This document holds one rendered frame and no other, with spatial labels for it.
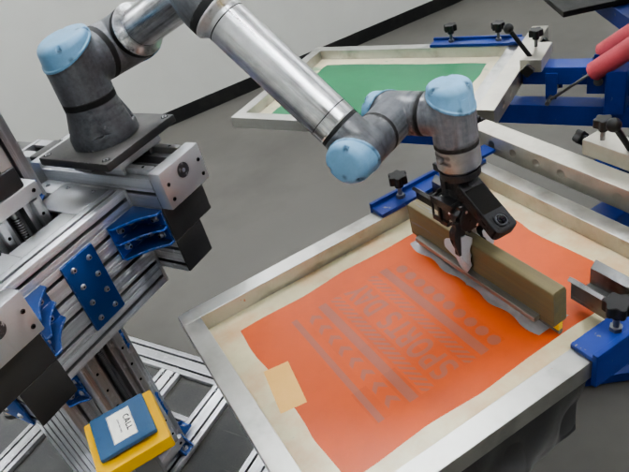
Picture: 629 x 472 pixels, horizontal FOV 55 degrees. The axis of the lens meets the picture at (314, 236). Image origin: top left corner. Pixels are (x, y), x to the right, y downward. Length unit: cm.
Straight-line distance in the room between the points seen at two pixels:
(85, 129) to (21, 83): 326
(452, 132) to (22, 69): 388
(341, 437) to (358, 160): 43
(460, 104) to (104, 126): 76
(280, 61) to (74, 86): 53
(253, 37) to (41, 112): 378
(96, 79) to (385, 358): 81
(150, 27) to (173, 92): 353
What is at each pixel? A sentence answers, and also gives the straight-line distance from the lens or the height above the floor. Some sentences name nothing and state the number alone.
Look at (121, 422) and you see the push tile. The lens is 114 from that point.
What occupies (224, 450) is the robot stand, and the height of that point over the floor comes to 21.
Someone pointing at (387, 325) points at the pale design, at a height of 95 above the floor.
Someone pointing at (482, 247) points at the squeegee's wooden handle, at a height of 105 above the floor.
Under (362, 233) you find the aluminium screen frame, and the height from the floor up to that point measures 98.
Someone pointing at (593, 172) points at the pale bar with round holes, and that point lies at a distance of 133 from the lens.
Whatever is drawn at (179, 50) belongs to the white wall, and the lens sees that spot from 479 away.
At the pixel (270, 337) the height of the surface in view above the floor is 95.
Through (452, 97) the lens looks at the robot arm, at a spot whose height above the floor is 134.
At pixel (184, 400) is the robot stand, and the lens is 220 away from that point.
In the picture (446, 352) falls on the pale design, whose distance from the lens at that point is 107.
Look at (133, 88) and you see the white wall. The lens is 475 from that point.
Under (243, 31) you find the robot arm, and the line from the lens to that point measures 98.
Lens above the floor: 175
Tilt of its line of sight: 35 degrees down
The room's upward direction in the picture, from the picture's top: 16 degrees counter-clockwise
